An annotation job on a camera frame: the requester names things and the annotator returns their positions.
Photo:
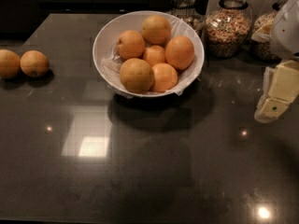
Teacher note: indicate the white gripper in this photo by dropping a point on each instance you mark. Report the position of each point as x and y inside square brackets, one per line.
[286, 32]

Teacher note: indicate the orange at bowl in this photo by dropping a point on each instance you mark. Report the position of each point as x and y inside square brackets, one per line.
[130, 44]
[179, 52]
[136, 75]
[165, 77]
[156, 29]

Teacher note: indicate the orange at bowl front right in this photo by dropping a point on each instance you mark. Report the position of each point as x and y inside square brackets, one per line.
[165, 77]

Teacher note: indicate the small centre orange in bowl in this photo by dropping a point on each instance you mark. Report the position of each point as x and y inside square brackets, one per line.
[153, 55]

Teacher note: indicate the orange at bowl back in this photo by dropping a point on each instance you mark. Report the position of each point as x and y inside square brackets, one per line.
[156, 29]

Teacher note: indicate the orange at bowl front left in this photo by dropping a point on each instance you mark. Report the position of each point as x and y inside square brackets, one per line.
[136, 75]

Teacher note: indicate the white bowl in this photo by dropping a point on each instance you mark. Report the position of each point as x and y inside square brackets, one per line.
[108, 62]

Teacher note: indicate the right glass jar with cereal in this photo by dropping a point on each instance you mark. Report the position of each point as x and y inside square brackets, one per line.
[259, 46]

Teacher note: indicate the glass jar with cereal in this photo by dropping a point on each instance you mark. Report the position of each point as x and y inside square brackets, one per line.
[227, 27]
[259, 46]

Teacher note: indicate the middle glass jar with cereal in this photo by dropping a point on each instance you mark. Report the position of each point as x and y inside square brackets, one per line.
[227, 27]

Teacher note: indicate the left glass jar with grains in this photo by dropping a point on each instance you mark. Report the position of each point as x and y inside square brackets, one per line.
[185, 10]

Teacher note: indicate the orange at table far left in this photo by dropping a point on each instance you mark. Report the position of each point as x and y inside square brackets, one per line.
[9, 64]

